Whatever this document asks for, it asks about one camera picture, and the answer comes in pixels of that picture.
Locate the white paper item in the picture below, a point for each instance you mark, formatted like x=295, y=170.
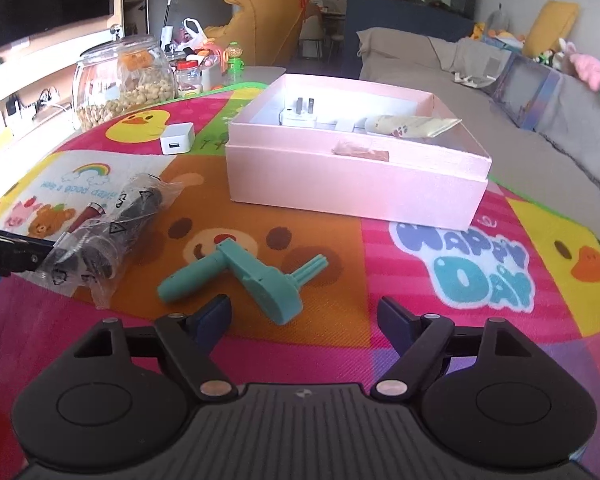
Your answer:
x=472, y=79

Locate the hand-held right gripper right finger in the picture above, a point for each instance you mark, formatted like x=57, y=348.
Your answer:
x=395, y=322

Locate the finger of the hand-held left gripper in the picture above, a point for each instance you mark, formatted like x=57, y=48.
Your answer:
x=25, y=255

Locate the green gumball toy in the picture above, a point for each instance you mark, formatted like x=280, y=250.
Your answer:
x=235, y=65

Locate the cream paw print tube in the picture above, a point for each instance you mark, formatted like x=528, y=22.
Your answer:
x=415, y=126

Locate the yellow cushion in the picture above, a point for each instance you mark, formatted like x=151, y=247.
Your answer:
x=550, y=27

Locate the small red-lidded plastic jar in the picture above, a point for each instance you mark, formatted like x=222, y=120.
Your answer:
x=187, y=80

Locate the pink cardboard box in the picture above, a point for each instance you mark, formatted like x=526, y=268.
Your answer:
x=355, y=190

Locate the large glass jar of nuts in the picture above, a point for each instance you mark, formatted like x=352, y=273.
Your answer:
x=125, y=90

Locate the small white block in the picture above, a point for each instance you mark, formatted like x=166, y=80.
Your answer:
x=345, y=126

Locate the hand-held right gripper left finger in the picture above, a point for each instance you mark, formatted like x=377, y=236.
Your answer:
x=212, y=322

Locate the white dining chair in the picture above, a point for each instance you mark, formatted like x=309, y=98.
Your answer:
x=310, y=40

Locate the white plug adapter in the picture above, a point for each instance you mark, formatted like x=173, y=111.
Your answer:
x=297, y=117

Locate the teal plastic crank tool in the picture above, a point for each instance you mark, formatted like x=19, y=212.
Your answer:
x=270, y=290

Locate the yellow armchair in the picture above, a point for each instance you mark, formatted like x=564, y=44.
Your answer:
x=260, y=20

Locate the purple picture box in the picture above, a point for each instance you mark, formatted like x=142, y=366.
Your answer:
x=527, y=90

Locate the pink plush toy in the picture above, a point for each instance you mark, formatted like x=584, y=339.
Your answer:
x=587, y=72

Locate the clear plastic bag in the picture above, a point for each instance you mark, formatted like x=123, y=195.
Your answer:
x=125, y=215

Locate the colourful cartoon printed mat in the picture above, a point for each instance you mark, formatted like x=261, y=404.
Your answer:
x=330, y=350

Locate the grey sofa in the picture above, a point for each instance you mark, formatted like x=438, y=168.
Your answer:
x=555, y=150

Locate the white cube charger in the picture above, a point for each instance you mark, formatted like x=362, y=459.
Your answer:
x=177, y=140

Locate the orange pink toy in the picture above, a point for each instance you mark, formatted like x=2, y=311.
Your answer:
x=210, y=55

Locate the white plastic bag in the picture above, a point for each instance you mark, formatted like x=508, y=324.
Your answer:
x=194, y=35

